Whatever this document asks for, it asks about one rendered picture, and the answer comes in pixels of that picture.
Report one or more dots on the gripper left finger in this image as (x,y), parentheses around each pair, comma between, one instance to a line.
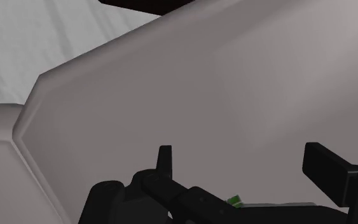
(166,189)

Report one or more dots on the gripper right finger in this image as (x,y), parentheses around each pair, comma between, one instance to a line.
(330,173)

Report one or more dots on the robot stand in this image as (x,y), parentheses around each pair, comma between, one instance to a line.
(154,5)

